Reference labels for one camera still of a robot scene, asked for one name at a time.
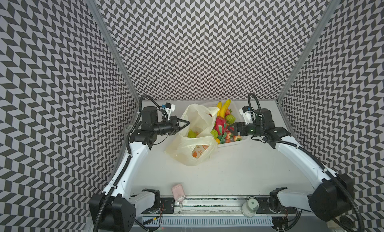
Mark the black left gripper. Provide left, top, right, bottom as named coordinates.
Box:
left=152, top=115, right=190, bottom=135

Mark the green fake custard apple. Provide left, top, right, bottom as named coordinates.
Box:
left=211, top=129, right=219, bottom=139
left=225, top=114, right=236, bottom=125
left=188, top=129, right=198, bottom=138

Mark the translucent cream plastic bag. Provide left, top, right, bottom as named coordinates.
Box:
left=165, top=104, right=219, bottom=166

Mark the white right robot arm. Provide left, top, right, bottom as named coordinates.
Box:
left=229, top=106, right=354, bottom=222

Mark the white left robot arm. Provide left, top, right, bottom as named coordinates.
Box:
left=89, top=116, right=190, bottom=232

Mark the pink fake dragon fruit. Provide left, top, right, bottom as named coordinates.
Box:
left=214, top=116, right=227, bottom=135

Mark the yellow fake banana bunch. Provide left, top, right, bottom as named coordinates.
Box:
left=217, top=99, right=232, bottom=118

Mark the white plastic basket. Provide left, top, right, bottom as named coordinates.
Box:
left=218, top=101, right=249, bottom=148

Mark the pink cloth pad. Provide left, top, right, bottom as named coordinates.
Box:
left=172, top=184, right=186, bottom=204

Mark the white green small bottle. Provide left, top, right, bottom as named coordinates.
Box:
left=242, top=197, right=260, bottom=218

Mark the white vent grille strip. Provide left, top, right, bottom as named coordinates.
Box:
left=145, top=216, right=274, bottom=228

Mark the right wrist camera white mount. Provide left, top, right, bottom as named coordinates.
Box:
left=239, top=105, right=254, bottom=124

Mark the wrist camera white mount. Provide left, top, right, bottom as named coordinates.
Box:
left=239, top=105, right=254, bottom=124
left=162, top=102, right=176, bottom=120

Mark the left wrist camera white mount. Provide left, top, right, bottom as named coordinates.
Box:
left=162, top=102, right=176, bottom=120

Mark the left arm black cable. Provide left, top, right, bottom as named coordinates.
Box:
left=92, top=94, right=169, bottom=232

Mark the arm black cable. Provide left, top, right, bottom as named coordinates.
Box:
left=247, top=93, right=365, bottom=232
left=92, top=94, right=169, bottom=232

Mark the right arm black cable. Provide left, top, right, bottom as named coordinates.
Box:
left=247, top=93, right=365, bottom=232

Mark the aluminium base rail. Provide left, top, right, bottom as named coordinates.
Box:
left=160, top=196, right=297, bottom=217

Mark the aluminium corner post right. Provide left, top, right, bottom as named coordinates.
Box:
left=277, top=0, right=342, bottom=105

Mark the aluminium corner post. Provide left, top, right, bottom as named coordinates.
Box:
left=277, top=0, right=342, bottom=105
left=85, top=0, right=140, bottom=102

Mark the aluminium corner post left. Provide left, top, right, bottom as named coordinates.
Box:
left=85, top=0, right=140, bottom=102

